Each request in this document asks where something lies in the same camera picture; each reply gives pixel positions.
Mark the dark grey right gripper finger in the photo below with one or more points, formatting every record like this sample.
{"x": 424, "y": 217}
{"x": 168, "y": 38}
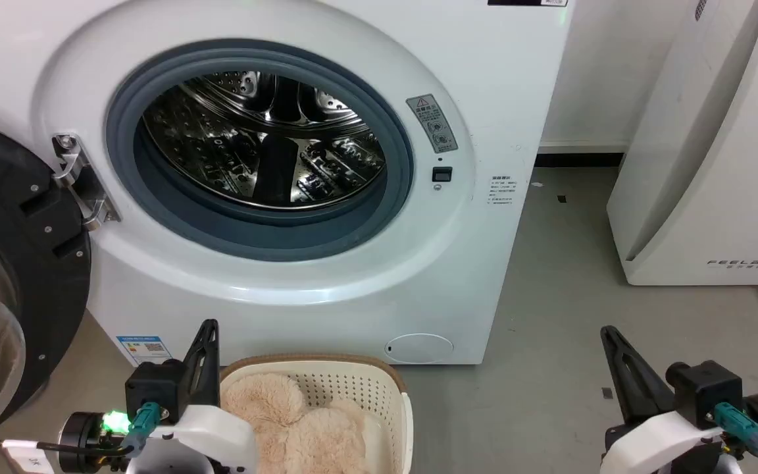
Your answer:
{"x": 632, "y": 378}

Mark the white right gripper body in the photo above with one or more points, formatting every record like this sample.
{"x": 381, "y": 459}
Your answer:
{"x": 655, "y": 444}

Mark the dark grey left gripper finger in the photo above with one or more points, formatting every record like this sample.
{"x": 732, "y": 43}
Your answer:
{"x": 202, "y": 368}

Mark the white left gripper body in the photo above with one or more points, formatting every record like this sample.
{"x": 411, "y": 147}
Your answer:
{"x": 214, "y": 438}

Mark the beige fluffy plush toy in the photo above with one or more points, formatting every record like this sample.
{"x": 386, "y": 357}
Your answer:
{"x": 300, "y": 428}

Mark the black round washer door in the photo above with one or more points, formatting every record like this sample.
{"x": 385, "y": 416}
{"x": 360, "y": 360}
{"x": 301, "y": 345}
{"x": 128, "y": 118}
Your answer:
{"x": 30, "y": 276}

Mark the silver metal door hinge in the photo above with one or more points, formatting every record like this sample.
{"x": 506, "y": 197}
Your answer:
{"x": 79, "y": 178}

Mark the stainless steel washing machine drum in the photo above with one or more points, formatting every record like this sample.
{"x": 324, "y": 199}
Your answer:
{"x": 260, "y": 141}

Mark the blue energy label sticker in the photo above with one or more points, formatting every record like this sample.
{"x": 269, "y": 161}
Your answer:
{"x": 145, "y": 347}

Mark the cream plastic laundry basket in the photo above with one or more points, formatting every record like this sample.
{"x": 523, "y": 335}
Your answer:
{"x": 346, "y": 385}

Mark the white front-load washing machine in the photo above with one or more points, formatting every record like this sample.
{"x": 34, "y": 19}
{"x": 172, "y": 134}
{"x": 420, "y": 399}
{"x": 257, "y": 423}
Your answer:
{"x": 366, "y": 289}

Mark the oval drain filter cover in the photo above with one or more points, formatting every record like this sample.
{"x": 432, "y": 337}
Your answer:
{"x": 418, "y": 347}

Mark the black baseboard strip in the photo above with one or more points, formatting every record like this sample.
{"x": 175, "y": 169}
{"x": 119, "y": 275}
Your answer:
{"x": 580, "y": 160}

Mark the small white text label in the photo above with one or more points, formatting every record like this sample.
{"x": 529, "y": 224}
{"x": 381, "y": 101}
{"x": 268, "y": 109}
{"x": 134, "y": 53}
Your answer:
{"x": 503, "y": 190}

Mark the white air purifier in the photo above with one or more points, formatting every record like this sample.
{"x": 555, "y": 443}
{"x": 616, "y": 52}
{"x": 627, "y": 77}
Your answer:
{"x": 714, "y": 151}

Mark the grey rubber door gasket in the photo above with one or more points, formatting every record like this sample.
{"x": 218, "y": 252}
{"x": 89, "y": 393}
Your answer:
{"x": 392, "y": 197}

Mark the black door lock slot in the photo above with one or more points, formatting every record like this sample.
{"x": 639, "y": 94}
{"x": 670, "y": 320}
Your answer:
{"x": 442, "y": 174}

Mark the grey warning sticker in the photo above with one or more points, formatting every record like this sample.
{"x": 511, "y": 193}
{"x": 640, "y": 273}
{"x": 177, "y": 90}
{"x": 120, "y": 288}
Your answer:
{"x": 433, "y": 123}

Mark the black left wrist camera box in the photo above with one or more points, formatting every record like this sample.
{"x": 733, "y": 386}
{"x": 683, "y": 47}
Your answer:
{"x": 155, "y": 388}

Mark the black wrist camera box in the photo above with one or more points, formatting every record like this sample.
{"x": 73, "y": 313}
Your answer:
{"x": 708, "y": 392}
{"x": 155, "y": 388}

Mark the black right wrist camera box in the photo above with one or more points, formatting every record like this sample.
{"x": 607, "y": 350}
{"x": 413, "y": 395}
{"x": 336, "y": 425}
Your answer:
{"x": 708, "y": 392}

